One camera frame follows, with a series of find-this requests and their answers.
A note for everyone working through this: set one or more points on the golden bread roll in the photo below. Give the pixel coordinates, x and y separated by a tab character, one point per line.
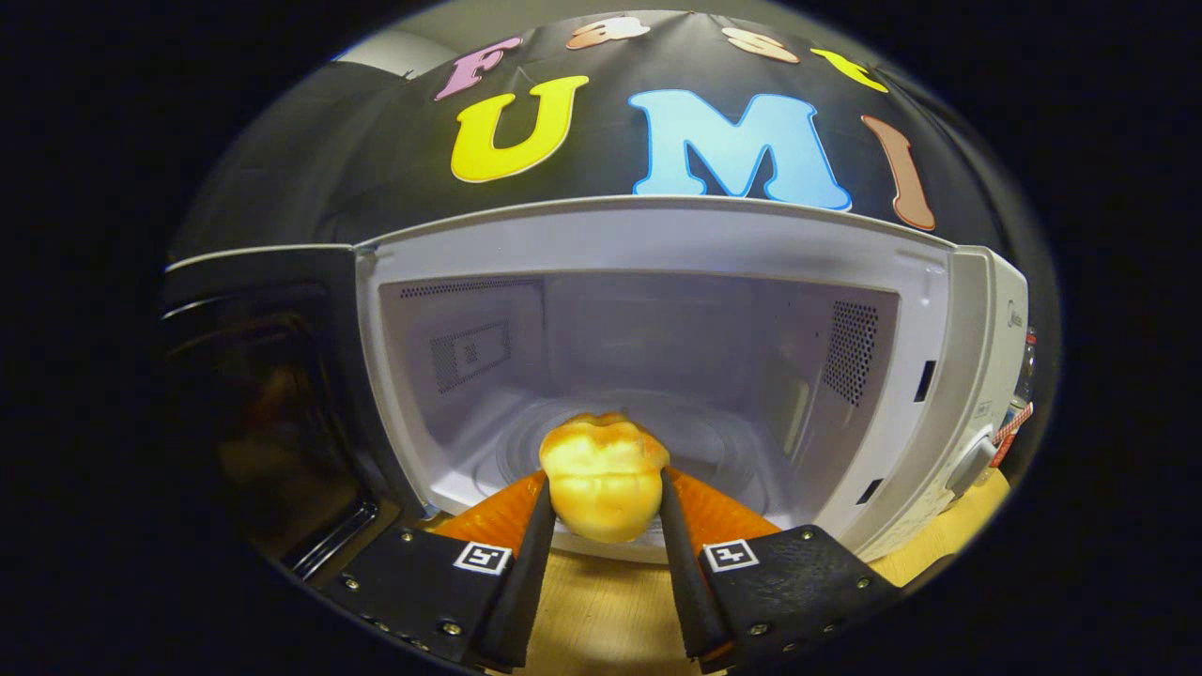
603	479

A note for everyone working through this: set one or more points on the white microwave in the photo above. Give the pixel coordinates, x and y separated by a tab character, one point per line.
657	244

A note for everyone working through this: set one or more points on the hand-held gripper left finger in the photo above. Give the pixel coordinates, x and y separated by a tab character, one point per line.
526	582

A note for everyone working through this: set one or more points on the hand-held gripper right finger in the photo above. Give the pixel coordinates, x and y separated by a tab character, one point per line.
685	582

